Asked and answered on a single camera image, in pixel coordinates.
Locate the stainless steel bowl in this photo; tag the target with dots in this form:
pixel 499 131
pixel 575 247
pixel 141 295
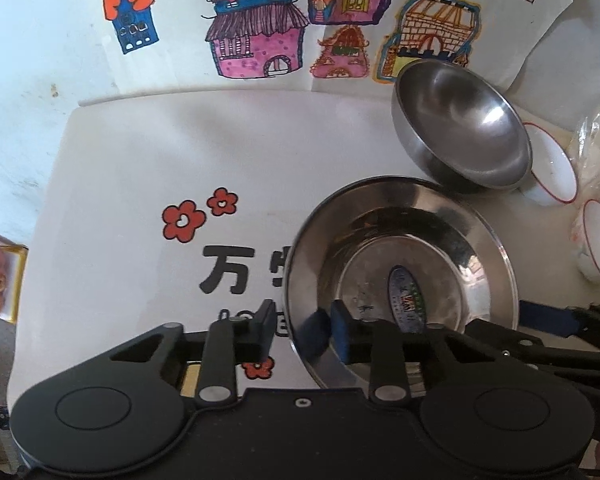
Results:
pixel 462 120

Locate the stainless steel plate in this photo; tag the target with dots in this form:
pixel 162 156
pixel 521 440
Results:
pixel 430 240

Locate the tray of snacks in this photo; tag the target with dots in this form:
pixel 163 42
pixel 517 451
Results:
pixel 0 280

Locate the children's drawing of houses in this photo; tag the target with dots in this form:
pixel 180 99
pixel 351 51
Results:
pixel 280 20

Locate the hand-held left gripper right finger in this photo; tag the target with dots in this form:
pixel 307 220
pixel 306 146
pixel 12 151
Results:
pixel 341 331

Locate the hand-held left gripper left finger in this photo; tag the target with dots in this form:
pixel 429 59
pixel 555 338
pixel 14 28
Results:
pixel 266 327

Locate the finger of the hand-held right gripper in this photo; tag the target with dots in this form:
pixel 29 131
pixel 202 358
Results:
pixel 555 360
pixel 547 319

